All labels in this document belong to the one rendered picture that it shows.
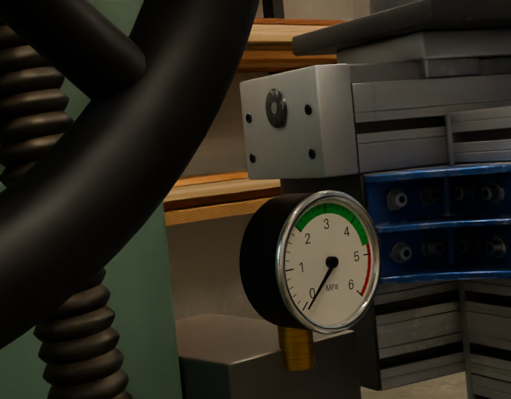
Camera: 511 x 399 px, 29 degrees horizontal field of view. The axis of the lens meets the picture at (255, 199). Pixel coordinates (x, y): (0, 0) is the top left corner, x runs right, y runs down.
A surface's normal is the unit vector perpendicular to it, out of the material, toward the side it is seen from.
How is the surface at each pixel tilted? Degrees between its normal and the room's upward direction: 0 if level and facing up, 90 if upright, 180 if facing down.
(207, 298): 90
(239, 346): 0
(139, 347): 90
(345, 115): 90
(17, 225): 55
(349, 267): 90
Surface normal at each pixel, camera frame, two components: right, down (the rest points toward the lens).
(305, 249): 0.64, -0.02
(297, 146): -0.88, 0.11
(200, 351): -0.09, -0.99
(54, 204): 0.17, -0.52
